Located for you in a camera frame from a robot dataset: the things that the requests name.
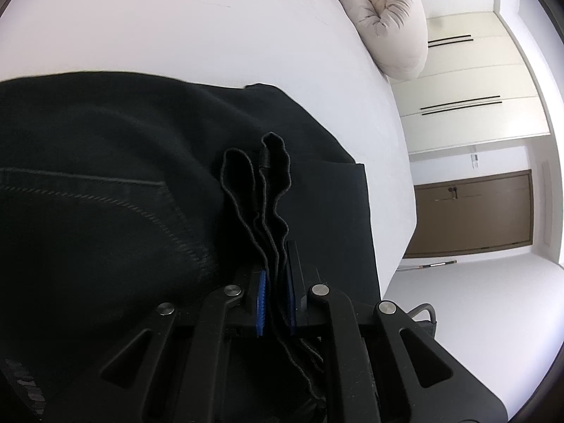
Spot bed with white sheet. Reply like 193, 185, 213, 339
1, 0, 416, 289

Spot black denim pants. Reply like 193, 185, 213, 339
1, 72, 380, 422

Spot cream wardrobe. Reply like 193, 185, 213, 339
391, 12, 551, 155

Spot brown wooden door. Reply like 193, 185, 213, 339
404, 170, 534, 259

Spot black cable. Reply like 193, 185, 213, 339
408, 301, 438, 331

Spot rolled beige duvet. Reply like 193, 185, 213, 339
339, 0, 428, 80

